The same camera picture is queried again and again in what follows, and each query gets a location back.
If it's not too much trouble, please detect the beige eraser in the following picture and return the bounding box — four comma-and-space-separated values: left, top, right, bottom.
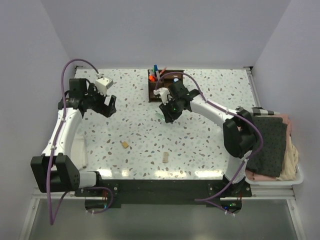
162, 152, 169, 164

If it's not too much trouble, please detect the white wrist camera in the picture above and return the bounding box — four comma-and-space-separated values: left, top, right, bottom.
94, 73, 114, 97
153, 87, 170, 105

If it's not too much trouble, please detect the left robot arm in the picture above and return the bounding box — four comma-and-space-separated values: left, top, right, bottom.
30, 77, 117, 196

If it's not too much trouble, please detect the dark grey dotted cloth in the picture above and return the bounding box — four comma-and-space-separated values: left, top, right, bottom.
246, 116, 288, 177

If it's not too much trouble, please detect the aluminium frame rail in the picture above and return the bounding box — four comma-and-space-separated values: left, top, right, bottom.
31, 177, 297, 200

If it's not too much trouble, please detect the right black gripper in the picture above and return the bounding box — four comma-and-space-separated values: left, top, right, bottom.
159, 97, 183, 123

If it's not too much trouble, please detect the cream knit cloth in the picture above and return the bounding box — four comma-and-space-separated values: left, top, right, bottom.
276, 139, 299, 181

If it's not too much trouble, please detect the blue capped white marker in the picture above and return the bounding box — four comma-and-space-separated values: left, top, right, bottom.
153, 64, 160, 81

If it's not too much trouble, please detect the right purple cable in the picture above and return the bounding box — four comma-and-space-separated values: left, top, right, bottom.
154, 71, 264, 216

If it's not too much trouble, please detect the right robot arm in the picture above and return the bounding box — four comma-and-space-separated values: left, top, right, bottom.
153, 80, 259, 197

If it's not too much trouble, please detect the brown wooden desk organizer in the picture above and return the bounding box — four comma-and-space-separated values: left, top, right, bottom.
147, 69, 184, 103

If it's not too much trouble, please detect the black orange marker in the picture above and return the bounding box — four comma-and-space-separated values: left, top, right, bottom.
149, 75, 156, 82

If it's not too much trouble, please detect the green transparent tube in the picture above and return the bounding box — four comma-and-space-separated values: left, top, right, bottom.
155, 112, 165, 121

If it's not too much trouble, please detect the black white striped cloth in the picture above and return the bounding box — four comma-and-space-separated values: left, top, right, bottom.
236, 106, 281, 118

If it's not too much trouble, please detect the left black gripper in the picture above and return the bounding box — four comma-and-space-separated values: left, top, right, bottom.
83, 83, 116, 118

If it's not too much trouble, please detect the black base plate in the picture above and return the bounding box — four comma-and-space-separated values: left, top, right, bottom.
75, 177, 252, 208

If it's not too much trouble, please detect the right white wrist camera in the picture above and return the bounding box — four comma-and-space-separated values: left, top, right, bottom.
153, 87, 170, 105

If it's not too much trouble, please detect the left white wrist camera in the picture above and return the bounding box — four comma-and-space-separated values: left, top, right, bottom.
94, 73, 114, 97

